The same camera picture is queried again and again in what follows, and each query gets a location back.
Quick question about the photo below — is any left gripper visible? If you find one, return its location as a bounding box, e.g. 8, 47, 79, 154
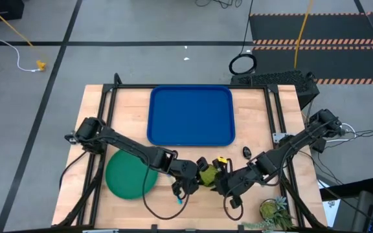
168, 157, 209, 195

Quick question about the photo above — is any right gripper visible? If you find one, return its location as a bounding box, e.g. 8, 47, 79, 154
210, 157, 256, 197

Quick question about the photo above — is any green faceted plastic cup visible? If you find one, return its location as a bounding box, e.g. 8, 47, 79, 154
199, 164, 219, 188

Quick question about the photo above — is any green round plate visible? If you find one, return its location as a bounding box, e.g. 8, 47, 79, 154
105, 149, 159, 200

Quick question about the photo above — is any blue plastic tray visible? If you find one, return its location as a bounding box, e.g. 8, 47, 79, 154
146, 85, 236, 147

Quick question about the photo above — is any artificial potted plant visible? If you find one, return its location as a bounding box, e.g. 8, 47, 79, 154
241, 196, 296, 231

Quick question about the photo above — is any black hazard striped floor mat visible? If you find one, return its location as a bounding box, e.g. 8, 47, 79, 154
249, 12, 373, 85

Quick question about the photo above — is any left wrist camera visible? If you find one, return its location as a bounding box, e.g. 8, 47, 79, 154
172, 180, 191, 199

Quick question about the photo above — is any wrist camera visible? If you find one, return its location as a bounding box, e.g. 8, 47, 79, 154
228, 195, 243, 210
172, 180, 191, 199

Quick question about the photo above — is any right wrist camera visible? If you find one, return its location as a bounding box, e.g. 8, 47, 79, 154
228, 195, 243, 210

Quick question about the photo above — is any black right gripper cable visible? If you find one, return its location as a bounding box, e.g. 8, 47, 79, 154
222, 189, 244, 221

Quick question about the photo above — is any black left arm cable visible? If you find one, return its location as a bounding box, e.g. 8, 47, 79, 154
141, 151, 191, 221

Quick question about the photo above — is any metal frame bracket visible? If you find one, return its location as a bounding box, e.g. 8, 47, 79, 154
272, 131, 288, 144

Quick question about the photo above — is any black aluminium table frame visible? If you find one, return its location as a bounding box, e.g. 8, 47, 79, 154
56, 73, 328, 229

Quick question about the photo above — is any black hanging coiled cable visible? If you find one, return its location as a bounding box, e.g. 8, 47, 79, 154
228, 0, 258, 76

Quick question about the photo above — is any black left base cable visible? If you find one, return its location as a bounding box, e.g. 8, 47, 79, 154
59, 150, 89, 190

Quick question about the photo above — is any white cable bundle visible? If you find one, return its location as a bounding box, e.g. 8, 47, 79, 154
326, 122, 357, 143

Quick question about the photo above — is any yellow hanging cable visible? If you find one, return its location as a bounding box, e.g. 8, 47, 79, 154
293, 0, 314, 69

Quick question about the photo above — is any yellow cable with plug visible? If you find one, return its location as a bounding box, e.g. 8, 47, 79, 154
0, 0, 47, 72

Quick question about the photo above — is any white floor cable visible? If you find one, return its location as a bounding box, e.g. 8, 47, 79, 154
0, 0, 41, 72

